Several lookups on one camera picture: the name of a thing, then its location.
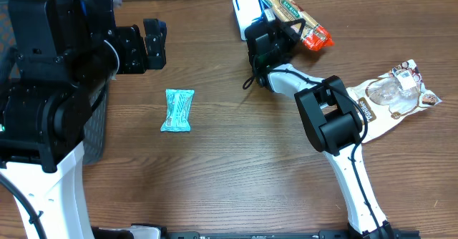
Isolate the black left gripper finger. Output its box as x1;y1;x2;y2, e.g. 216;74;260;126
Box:
143;19;167;46
145;40;166;69

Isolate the orange pasta package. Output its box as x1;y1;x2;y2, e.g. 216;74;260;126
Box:
262;0;334;51

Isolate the teal snack bar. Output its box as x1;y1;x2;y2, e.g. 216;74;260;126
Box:
160;89;195;132

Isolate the clear brown snack bag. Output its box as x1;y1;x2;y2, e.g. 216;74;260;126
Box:
346;59;442;143

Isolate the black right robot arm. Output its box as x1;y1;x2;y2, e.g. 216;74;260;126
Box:
243;19;395;238

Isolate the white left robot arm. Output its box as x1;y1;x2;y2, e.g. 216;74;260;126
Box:
1;0;167;239

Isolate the white barcode scanner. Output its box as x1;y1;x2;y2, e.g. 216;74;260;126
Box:
232;0;264;41

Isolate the grey plastic basket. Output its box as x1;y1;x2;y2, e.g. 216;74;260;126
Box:
1;0;108;165

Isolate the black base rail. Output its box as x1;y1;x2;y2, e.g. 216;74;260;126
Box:
89;224;422;239

